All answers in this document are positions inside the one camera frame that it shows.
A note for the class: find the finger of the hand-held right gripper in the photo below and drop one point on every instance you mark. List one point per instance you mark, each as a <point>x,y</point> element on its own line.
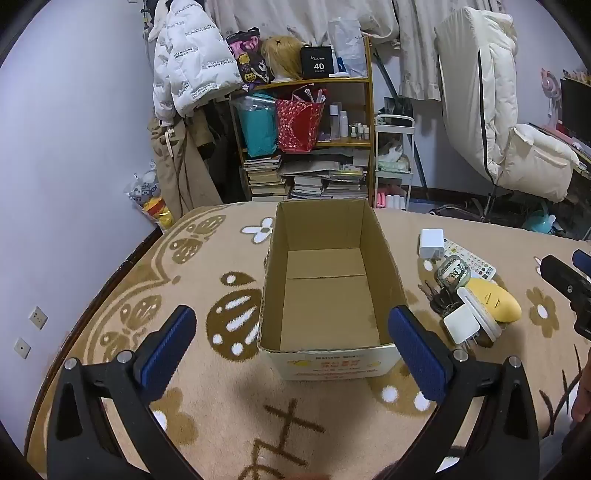
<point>582,262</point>
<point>570,290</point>

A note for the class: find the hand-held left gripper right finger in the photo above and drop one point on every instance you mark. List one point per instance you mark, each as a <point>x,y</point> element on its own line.
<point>418,355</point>

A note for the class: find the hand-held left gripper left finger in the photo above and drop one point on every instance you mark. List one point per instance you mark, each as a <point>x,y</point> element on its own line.
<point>168,346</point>

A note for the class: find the bunch of keys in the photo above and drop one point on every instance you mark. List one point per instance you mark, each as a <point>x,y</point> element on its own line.
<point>438,300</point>

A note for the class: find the cardboard box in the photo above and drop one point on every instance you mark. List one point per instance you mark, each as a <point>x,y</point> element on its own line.
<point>323,295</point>

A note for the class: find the large white charger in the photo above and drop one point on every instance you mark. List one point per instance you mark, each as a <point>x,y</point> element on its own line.
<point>431,243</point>

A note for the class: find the person's right hand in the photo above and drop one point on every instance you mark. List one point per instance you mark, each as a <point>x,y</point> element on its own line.
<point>582,399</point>

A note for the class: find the small white charger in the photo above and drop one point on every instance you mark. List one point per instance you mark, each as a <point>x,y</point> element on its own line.
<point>461,325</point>

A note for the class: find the teal plastic object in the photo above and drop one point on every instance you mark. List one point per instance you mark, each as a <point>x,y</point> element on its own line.
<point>540,221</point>

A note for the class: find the yellow oval case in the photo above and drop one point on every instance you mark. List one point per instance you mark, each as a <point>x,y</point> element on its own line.
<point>496,300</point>

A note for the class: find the green cartoon earbud case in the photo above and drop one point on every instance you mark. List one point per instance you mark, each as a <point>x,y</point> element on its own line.
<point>452,273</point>

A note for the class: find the white remote control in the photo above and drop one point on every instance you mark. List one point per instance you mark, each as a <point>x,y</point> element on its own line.
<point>480,267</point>

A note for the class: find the dark brown bag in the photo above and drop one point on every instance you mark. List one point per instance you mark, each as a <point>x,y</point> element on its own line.
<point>457,212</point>

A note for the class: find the black monitor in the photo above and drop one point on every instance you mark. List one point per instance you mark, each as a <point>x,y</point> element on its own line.
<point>577,108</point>

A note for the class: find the white paper roll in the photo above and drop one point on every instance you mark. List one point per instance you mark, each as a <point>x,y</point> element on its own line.
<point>401,202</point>
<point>392,202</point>

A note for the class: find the pink plastic item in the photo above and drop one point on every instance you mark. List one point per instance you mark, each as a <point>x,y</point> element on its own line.
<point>382,198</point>

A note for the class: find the khaki trousers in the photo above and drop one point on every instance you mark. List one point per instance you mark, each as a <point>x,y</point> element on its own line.
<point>171,175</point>

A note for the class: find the pink desk fan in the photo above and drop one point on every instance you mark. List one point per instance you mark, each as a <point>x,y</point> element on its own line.
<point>550,85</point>

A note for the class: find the cream coat on chair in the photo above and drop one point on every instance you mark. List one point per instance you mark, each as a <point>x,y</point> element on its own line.
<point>498,92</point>

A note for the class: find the pile of books and magazines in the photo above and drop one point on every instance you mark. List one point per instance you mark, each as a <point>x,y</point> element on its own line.
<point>332,184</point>

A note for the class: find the green tissue pack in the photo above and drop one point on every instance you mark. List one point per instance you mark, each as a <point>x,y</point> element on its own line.
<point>392,164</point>

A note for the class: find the stack of old books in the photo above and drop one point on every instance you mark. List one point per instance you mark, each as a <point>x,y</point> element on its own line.
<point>265,177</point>

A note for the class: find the dark hanging garment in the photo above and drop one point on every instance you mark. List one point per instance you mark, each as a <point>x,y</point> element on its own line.
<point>217,157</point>

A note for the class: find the white brown fabric item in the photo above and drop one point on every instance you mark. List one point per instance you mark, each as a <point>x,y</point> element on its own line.
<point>392,150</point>

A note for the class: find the white trolley cart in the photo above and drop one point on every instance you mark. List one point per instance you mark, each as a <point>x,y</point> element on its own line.
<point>411,138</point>

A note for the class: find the flattened cardboard sheets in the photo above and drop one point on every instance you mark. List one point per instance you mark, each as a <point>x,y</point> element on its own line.
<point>323,159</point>

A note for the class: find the teal bag in plastic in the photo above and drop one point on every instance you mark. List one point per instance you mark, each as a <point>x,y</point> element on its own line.
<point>258,129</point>

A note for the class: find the tall white bottle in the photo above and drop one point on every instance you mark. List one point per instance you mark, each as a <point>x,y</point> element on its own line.
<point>344,124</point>

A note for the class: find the dark cloth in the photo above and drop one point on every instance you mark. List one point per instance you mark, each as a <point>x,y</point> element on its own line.
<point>397,106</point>

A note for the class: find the tall clear bottle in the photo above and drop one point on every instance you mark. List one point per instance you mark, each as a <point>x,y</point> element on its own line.
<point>334,122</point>

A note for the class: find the red gift bag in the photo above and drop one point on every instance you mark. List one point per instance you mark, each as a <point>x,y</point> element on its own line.
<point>298,127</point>

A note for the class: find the cream ruffled curtain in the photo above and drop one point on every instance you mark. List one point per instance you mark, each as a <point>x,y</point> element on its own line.
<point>420,55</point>

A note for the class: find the green pole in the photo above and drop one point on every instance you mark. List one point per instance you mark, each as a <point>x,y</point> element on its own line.
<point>387,78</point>

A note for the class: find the wooden shelf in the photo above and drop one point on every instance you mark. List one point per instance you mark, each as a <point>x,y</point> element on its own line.
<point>351,81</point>

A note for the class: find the white puffer jacket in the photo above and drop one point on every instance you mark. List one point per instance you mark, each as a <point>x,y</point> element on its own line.
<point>189,60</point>

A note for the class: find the colourful printed bag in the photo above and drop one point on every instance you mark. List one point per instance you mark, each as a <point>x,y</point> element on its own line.
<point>249,60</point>

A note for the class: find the black box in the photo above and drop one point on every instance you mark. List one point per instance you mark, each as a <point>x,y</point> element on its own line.
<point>316,62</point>

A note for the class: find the blond wig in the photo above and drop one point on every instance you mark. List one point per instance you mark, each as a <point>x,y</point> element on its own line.
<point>284,57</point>

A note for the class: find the clear plastic bag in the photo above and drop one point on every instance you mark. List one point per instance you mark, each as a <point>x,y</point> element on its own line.
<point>348,46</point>

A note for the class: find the white wall socket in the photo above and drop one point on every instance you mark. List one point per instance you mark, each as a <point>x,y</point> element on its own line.
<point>22,348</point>
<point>38,317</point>

